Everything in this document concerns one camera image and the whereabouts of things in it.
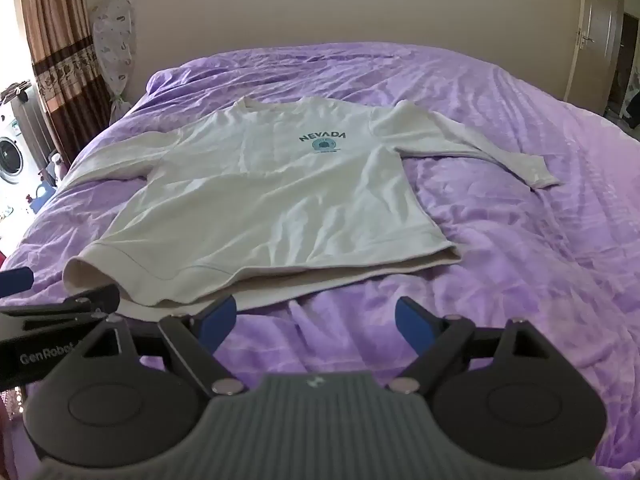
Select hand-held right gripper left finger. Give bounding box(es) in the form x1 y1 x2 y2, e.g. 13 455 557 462
75 294 247 397

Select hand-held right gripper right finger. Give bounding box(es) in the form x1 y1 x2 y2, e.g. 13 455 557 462
389 296 556 395

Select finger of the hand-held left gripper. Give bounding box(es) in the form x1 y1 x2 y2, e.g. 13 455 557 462
0 284 121 333
0 266 35 300

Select white printed sweatshirt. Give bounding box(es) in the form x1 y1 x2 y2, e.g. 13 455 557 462
47 95 561 311

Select purple floral bed sheet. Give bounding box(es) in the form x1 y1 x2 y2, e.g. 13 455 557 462
0 42 640 480

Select white washing machine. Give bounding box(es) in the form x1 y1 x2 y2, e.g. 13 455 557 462
0 122 33 188

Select grey ribbed appliance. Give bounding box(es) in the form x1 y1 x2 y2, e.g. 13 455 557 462
0 80 53 161

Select brown patterned curtain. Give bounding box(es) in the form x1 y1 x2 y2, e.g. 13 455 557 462
12 0 113 156

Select standing fan with patterned cover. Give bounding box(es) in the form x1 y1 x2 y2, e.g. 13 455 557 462
91 0 138 123

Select cream door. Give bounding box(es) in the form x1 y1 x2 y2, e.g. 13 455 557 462
564 0 626 111

